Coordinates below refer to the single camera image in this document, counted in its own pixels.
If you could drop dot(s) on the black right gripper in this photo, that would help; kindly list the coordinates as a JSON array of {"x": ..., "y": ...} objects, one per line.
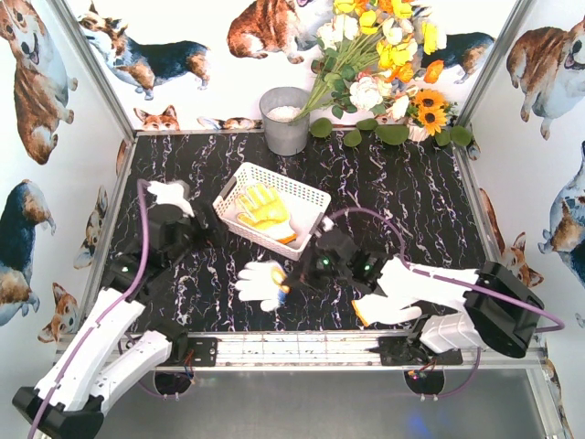
[{"x": 298, "y": 276}]

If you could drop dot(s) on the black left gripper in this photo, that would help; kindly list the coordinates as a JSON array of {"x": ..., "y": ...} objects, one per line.
[{"x": 208, "y": 224}]

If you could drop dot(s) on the white cotton glove orange cuff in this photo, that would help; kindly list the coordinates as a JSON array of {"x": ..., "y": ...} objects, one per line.
[{"x": 374, "y": 308}]

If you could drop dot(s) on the blue dotted work glove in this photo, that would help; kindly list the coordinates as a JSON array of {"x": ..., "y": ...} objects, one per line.
[{"x": 262, "y": 282}]

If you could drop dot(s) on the orange dotted work glove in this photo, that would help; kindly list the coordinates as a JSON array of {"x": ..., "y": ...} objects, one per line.
[{"x": 262, "y": 210}]

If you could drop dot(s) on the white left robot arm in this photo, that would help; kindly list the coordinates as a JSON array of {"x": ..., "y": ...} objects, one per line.
[{"x": 72, "y": 399}]

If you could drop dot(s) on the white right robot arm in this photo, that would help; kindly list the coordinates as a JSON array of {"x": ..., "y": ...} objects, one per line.
[{"x": 452, "y": 308}]

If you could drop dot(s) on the white plastic storage basket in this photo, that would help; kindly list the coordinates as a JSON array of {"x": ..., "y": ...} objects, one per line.
[{"x": 306, "y": 204}]

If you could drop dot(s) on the grey metal bucket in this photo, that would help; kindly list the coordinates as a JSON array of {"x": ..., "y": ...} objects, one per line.
[{"x": 285, "y": 125}]

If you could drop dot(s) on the artificial flower bouquet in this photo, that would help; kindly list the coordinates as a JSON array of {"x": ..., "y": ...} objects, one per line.
[{"x": 383, "y": 57}]

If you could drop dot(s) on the aluminium front rail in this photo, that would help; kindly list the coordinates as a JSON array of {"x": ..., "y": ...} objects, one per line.
[{"x": 329, "y": 349}]

